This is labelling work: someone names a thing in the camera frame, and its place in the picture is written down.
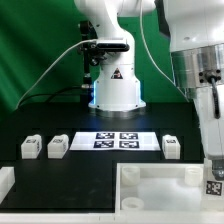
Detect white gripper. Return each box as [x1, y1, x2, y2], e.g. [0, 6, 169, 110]
[193, 88, 224, 180]

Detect white square tabletop tray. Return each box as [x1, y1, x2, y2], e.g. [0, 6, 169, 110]
[115, 163, 210, 213]

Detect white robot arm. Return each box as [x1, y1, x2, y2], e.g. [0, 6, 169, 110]
[74, 0, 224, 180]

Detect white sheet with markers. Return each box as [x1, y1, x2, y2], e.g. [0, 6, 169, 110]
[70, 132, 160, 151]

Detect green backdrop curtain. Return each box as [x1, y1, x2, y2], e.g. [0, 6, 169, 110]
[0, 0, 184, 120]

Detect white block left edge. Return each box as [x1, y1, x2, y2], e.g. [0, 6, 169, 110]
[0, 167, 15, 204]

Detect black camera on stand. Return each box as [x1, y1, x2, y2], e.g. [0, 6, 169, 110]
[77, 20, 131, 101]

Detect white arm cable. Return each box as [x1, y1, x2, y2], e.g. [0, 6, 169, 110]
[139, 0, 189, 99]

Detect black cable on table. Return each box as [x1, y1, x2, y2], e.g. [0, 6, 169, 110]
[18, 85, 94, 108]

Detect grey camera cable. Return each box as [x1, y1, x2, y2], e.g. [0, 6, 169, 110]
[15, 38, 98, 110]

